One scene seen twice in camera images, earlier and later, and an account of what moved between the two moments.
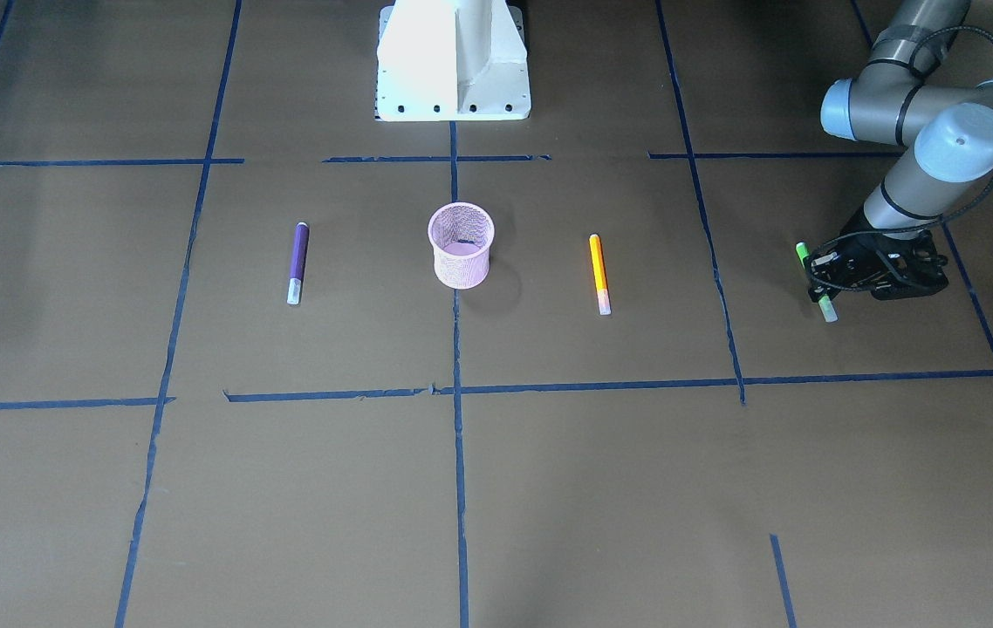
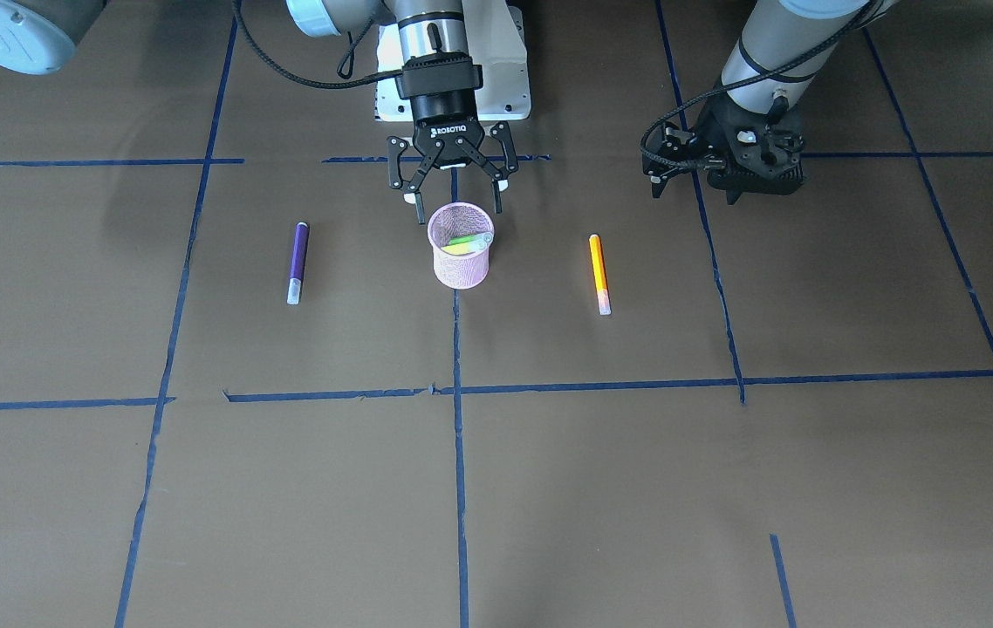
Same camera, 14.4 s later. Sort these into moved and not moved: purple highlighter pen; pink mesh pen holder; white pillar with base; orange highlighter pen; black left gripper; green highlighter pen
Moved: green highlighter pen; black left gripper
Not moved: pink mesh pen holder; purple highlighter pen; orange highlighter pen; white pillar with base
